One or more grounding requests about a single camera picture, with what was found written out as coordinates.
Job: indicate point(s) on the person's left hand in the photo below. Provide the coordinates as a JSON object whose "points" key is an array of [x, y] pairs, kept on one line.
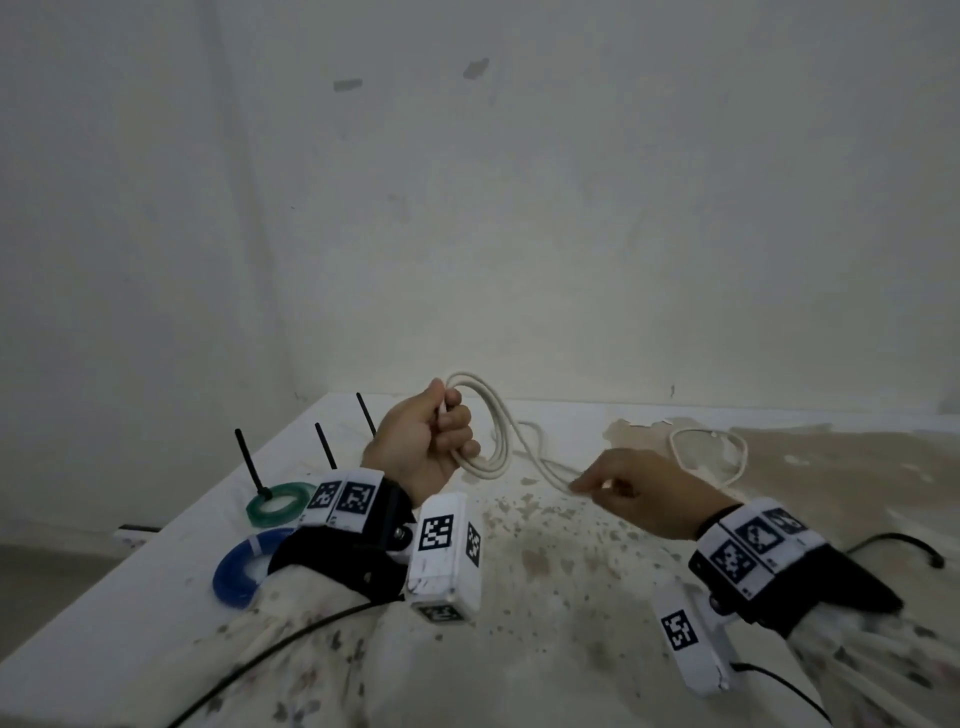
{"points": [[405, 442]]}

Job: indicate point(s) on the person's right hand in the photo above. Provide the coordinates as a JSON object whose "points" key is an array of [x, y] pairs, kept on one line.
{"points": [[660, 495]]}

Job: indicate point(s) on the person's left forearm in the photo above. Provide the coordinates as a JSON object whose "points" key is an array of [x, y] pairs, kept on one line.
{"points": [[262, 660]]}

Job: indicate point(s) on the person's right forearm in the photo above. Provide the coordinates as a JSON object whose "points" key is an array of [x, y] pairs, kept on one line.
{"points": [[885, 675]]}

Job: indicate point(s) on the black left wristband with markers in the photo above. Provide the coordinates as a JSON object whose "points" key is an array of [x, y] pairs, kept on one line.
{"points": [[337, 562]]}

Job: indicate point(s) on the black wristband with markers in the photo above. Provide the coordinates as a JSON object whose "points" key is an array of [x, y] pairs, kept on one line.
{"points": [[337, 562], [825, 585]]}

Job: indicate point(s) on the black right wristband with markers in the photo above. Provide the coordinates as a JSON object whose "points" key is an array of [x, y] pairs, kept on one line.
{"points": [[825, 585]]}

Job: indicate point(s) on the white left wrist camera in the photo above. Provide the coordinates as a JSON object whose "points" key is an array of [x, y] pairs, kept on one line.
{"points": [[442, 585]]}

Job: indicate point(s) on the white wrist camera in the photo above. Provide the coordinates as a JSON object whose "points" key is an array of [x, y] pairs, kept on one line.
{"points": [[701, 667], [442, 585]]}

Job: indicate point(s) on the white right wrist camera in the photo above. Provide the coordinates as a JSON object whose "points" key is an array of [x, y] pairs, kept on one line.
{"points": [[701, 667]]}

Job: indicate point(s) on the black left camera lead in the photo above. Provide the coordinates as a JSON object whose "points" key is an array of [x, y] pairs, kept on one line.
{"points": [[300, 626]]}

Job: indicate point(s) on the black camera lead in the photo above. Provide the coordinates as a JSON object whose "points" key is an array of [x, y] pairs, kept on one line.
{"points": [[780, 679], [300, 626]]}

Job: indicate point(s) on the black right camera lead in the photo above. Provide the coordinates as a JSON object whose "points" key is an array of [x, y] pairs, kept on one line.
{"points": [[780, 679]]}

